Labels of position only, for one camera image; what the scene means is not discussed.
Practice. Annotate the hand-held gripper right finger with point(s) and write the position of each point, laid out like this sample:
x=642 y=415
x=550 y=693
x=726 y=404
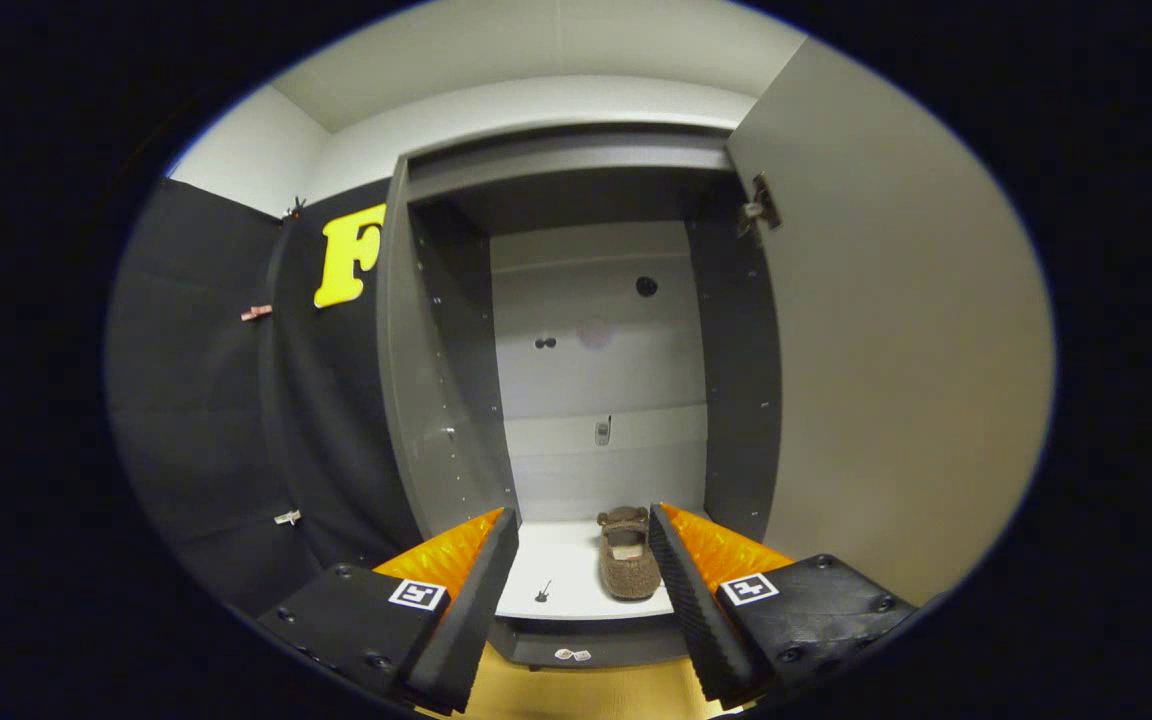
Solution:
x=696 y=620

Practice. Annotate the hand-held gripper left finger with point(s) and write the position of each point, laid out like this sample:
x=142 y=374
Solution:
x=466 y=620

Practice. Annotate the fuzzy brown shoe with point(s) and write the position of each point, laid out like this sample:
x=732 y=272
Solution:
x=629 y=575

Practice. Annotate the grey shoe cabinet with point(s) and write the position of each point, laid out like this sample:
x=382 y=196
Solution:
x=416 y=350

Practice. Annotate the white cabinet shelf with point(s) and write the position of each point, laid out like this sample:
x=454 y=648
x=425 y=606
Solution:
x=561 y=565

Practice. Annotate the metal door hinge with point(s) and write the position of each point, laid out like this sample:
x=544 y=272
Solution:
x=758 y=205

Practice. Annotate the black backdrop cloth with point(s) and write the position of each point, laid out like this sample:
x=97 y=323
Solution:
x=196 y=400

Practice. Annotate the wooden clothes peg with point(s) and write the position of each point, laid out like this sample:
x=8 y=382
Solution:
x=257 y=313

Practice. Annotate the small black clip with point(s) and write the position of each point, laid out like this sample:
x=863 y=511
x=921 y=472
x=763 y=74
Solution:
x=295 y=208

